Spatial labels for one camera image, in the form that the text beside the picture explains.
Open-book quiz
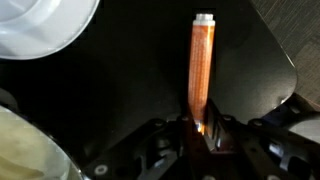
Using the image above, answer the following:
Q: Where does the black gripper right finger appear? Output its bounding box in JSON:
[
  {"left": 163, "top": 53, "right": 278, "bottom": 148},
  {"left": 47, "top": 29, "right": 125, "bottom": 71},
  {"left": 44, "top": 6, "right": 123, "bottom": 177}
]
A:
[{"left": 206, "top": 102, "right": 320, "bottom": 180}]

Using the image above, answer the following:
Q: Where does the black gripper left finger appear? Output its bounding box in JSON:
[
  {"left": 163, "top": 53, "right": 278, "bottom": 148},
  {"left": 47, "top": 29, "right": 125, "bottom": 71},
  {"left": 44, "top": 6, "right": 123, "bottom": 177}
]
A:
[{"left": 83, "top": 116, "right": 199, "bottom": 180}]

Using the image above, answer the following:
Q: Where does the orange marker pen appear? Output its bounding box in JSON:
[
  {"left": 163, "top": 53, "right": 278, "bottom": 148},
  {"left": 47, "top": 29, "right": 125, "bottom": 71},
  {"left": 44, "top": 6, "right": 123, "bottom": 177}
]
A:
[{"left": 188, "top": 14, "right": 215, "bottom": 125}]

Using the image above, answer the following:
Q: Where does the metal bowl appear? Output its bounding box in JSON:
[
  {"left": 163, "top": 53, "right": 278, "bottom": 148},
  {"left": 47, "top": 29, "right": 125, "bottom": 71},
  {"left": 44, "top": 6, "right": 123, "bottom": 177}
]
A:
[{"left": 0, "top": 107, "right": 83, "bottom": 180}]

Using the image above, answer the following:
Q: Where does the white plate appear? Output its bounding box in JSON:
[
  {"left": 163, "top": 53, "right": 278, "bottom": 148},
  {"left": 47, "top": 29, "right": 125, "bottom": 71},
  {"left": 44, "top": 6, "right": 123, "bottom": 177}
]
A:
[{"left": 0, "top": 0, "right": 101, "bottom": 60}]

